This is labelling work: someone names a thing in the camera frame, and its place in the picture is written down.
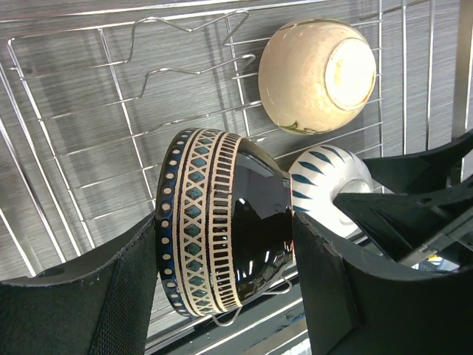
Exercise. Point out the black patterned ceramic bowl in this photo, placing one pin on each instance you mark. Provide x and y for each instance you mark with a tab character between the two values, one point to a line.
223	217

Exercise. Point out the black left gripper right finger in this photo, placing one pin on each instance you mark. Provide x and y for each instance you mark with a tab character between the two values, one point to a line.
357	302

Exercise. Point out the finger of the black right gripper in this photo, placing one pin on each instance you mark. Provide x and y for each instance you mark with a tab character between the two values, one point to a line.
420	172
414	227

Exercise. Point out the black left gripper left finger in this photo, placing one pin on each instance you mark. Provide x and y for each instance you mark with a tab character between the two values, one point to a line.
98	303

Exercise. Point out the beige floral ceramic bowl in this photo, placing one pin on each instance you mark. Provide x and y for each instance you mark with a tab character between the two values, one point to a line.
315	75

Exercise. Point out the white blue-petal bowl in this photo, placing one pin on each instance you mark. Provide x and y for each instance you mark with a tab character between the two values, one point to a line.
321	173

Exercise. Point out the chrome wire dish rack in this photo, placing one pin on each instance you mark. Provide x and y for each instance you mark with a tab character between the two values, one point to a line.
92	93

